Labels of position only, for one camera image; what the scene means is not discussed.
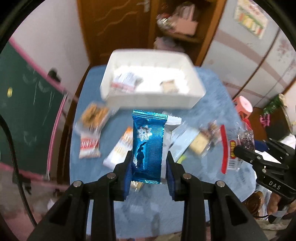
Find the yellow snack packet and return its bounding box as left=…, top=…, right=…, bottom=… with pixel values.
left=130, top=181, right=144, bottom=192

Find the black chalkboard clamp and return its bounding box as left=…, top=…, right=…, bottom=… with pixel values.
left=47, top=68, right=62, bottom=82

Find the red and white snack packet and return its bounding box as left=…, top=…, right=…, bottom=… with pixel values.
left=110, top=72, right=144, bottom=93

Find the small red white snack packet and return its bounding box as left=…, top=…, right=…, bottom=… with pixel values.
left=79, top=133, right=102, bottom=159

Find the person's right hand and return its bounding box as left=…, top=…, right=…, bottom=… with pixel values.
left=267, top=192, right=289, bottom=215

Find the clear red-edged snack bag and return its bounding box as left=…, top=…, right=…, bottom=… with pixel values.
left=220, top=124, right=255, bottom=175

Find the cluster of small jars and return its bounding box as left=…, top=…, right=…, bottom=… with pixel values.
left=157, top=13, right=179, bottom=31

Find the clear cookie packet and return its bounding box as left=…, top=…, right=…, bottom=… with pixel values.
left=74, top=102, right=111, bottom=135

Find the blue foil snack packet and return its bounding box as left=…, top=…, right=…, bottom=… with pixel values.
left=131, top=110, right=168, bottom=184

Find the clear brown snack packet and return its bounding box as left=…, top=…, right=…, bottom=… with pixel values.
left=200, top=121, right=222, bottom=149

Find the colourful wall poster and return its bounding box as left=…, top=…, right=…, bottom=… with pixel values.
left=233, top=0, right=269, bottom=39

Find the pink storage box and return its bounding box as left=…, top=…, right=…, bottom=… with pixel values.
left=176, top=18, right=199, bottom=37

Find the green bag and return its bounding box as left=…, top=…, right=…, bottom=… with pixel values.
left=264, top=93, right=287, bottom=114

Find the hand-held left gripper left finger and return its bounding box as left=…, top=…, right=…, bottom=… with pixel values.
left=26, top=150, right=133, bottom=241

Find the clear cracker packet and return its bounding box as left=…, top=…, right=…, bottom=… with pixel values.
left=160, top=79, right=178, bottom=93
left=189, top=133, right=210, bottom=155

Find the white plastic bin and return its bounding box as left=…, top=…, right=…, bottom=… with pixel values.
left=100, top=49, right=207, bottom=110

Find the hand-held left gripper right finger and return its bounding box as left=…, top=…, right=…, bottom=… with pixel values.
left=166, top=150, right=269, bottom=241

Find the green chalkboard with pink frame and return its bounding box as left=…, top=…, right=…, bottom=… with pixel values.
left=0, top=38, right=71, bottom=184

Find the pink folded cloth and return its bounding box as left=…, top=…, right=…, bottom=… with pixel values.
left=154, top=36, right=186, bottom=53

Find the wooden shelf cabinet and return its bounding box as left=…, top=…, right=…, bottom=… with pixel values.
left=148, top=0, right=227, bottom=67

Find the pink plastic stool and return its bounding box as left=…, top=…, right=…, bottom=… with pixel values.
left=232, top=95, right=254, bottom=119

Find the black cable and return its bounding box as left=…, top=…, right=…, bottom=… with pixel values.
left=0, top=115, right=38, bottom=228

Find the pale wardrobe with pink stripes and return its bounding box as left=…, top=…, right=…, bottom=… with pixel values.
left=201, top=0, right=296, bottom=107

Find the orange and white bar packet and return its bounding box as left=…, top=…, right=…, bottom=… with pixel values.
left=103, top=126, right=134, bottom=170

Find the wooden door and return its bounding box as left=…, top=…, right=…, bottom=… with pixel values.
left=77, top=0, right=153, bottom=67

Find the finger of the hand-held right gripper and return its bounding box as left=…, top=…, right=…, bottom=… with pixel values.
left=233, top=146, right=288, bottom=171
left=263, top=138, right=296, bottom=161

